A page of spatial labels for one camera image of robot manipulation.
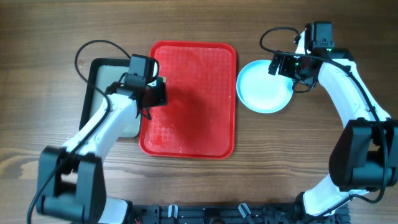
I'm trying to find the light blue plate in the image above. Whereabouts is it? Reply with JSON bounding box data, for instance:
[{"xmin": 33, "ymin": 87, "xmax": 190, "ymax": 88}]
[{"xmin": 236, "ymin": 60, "xmax": 293, "ymax": 114}]

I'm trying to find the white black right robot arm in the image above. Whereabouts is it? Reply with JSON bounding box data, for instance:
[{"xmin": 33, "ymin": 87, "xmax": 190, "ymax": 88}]
[{"xmin": 269, "ymin": 49, "xmax": 397, "ymax": 223}]

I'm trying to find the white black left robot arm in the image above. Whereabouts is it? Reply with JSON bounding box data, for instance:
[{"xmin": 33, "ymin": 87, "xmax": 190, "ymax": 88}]
[{"xmin": 27, "ymin": 82, "xmax": 167, "ymax": 223}]

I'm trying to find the black water tray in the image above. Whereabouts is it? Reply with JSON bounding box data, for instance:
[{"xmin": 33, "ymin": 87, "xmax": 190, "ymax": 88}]
[{"xmin": 78, "ymin": 57, "xmax": 144, "ymax": 139}]

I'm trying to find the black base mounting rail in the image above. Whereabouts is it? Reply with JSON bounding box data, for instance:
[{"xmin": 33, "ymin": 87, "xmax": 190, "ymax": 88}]
[{"xmin": 126, "ymin": 202, "xmax": 351, "ymax": 224}]

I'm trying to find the red plastic tray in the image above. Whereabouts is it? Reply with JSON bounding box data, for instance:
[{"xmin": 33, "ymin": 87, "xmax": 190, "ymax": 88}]
[{"xmin": 139, "ymin": 40, "xmax": 237, "ymax": 159}]

